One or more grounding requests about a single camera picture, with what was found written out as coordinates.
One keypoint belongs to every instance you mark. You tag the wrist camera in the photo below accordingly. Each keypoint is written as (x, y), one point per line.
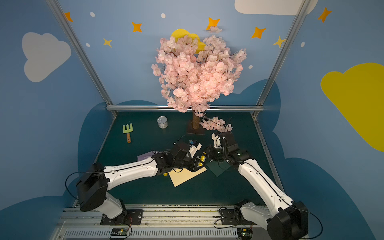
(216, 139)
(194, 147)

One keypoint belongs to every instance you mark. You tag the silver tin can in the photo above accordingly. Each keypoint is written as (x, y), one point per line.
(162, 122)

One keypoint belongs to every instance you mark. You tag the left aluminium frame post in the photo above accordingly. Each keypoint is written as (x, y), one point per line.
(72, 37)

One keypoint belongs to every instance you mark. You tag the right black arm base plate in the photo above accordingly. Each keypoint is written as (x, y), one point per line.
(231, 217)

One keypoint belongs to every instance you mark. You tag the fallen pink blossom branch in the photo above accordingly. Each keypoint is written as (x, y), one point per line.
(216, 124)

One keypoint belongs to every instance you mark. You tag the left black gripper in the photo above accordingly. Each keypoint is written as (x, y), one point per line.
(194, 162)

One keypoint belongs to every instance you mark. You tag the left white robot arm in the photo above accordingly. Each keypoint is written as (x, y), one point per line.
(95, 183)

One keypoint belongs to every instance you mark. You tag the purple envelope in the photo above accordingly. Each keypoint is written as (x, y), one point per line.
(144, 156)

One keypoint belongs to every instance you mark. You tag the pink cherry blossom tree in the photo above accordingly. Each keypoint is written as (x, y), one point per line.
(194, 73)

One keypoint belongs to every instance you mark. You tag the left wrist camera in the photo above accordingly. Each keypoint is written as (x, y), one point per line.
(194, 147)

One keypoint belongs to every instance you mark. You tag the right aluminium frame post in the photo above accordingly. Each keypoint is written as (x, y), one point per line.
(291, 36)

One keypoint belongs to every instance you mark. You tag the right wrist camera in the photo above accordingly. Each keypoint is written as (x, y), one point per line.
(216, 139)

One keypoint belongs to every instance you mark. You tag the aluminium frame post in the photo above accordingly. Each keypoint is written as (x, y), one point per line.
(291, 36)
(72, 37)

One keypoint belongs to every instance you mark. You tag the left small circuit board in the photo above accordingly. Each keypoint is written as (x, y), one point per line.
(119, 233)

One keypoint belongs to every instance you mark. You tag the cream yellow envelope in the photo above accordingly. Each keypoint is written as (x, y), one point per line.
(181, 177)

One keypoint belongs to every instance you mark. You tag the green toy garden rake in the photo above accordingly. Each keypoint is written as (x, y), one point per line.
(127, 129)

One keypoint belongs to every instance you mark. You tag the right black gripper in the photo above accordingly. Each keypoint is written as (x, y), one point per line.
(216, 153)

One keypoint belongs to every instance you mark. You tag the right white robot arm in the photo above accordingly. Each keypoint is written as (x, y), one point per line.
(283, 218)

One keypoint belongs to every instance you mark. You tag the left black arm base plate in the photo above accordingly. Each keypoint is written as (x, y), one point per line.
(128, 217)

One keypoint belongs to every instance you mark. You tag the aluminium mounting rail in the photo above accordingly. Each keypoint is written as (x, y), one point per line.
(160, 222)

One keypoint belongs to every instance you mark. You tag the dark green envelope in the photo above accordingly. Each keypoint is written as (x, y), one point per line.
(218, 168)

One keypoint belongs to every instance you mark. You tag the small circuit board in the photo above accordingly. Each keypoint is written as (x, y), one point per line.
(119, 233)
(244, 234)

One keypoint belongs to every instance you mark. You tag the right small circuit board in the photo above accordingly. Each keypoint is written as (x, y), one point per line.
(244, 234)

